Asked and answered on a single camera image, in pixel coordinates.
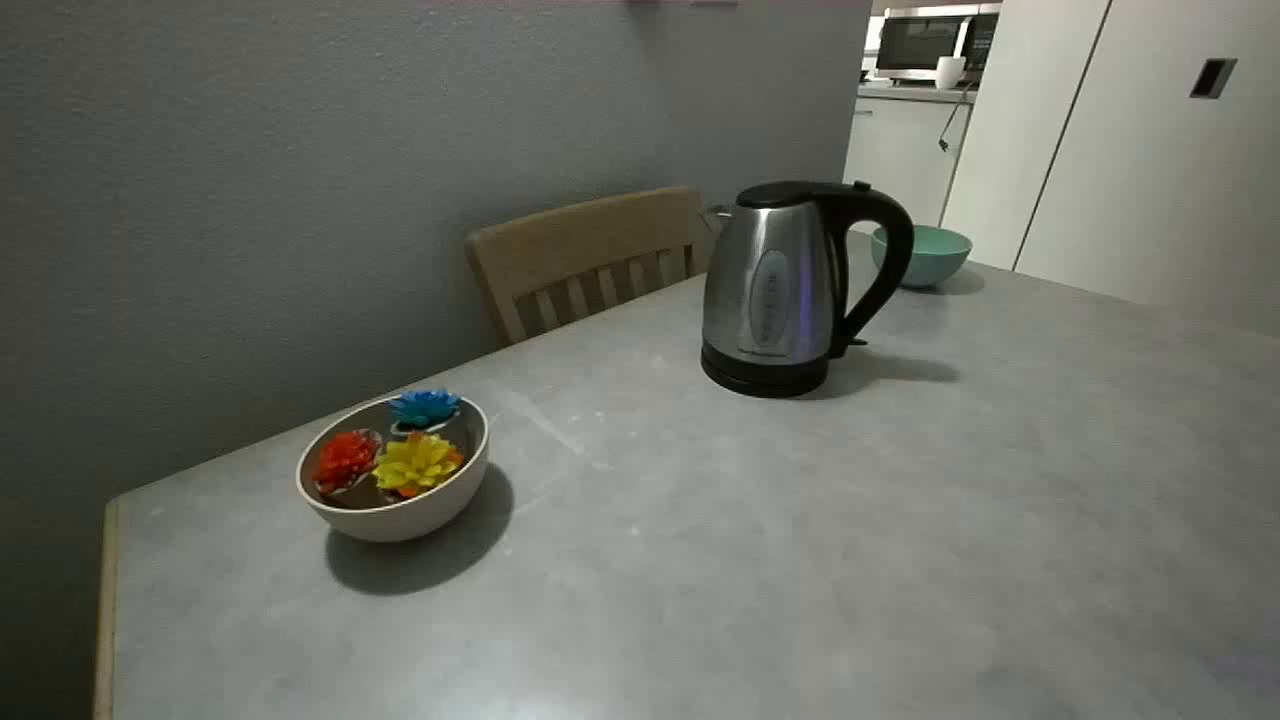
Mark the stainless steel electric kettle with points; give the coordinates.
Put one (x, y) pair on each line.
(775, 294)

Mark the light wooden slat chair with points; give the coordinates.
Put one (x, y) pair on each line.
(586, 234)

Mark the blue paper flower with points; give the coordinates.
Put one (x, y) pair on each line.
(425, 405)

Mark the yellow paper flower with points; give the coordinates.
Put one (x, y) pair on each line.
(419, 461)

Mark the white bowl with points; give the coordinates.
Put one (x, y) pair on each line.
(403, 517)

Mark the red paper flower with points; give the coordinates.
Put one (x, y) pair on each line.
(344, 458)

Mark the teal bowl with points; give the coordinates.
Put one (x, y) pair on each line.
(940, 261)

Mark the white kitchen cabinet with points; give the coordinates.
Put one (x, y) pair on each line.
(897, 155)

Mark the white cup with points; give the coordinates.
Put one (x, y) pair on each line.
(949, 74)

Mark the microwave oven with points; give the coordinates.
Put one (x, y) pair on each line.
(922, 40)

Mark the black wall plate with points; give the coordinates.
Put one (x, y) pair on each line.
(1214, 78)

